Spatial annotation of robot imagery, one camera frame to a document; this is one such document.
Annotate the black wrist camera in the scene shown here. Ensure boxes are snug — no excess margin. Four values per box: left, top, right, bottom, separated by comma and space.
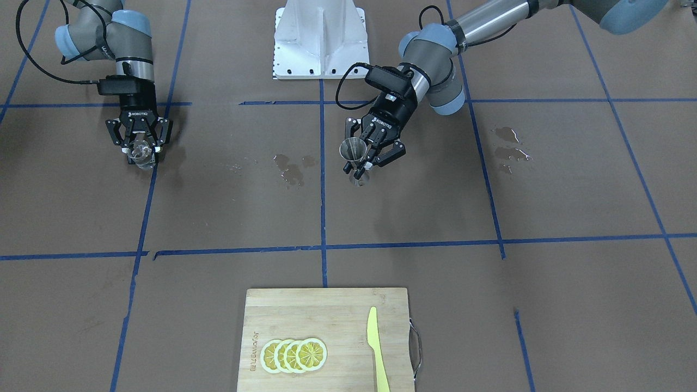
364, 65, 413, 99
97, 75, 155, 96

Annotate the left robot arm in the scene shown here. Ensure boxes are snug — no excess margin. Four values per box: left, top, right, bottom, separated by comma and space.
339, 1, 564, 186

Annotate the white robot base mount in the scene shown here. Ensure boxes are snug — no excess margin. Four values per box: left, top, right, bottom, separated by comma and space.
272, 1, 369, 80

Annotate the bamboo cutting board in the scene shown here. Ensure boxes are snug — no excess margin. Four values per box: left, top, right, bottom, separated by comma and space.
237, 287, 415, 391

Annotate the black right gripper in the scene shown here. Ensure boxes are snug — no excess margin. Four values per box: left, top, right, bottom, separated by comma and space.
105, 93, 173, 163

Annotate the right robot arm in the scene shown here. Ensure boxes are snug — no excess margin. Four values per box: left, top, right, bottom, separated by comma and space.
54, 1, 172, 170

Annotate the lemon slice farthest from knife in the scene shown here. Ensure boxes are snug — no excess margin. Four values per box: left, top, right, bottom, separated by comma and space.
261, 339, 281, 374

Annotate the lemon slice nearest knife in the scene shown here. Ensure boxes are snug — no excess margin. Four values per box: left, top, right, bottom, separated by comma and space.
296, 338, 328, 372

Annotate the steel jigger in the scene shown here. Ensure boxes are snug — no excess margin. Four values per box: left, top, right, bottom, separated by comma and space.
339, 137, 369, 187

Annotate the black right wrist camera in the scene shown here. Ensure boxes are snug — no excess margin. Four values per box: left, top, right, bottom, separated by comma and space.
97, 75, 155, 96

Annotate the yellow plastic knife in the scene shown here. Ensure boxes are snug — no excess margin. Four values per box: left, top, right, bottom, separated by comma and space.
366, 306, 390, 391

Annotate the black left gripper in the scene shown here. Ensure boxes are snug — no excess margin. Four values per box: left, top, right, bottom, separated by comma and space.
345, 87, 418, 180

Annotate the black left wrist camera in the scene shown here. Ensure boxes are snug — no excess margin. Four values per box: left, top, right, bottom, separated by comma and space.
364, 65, 413, 99

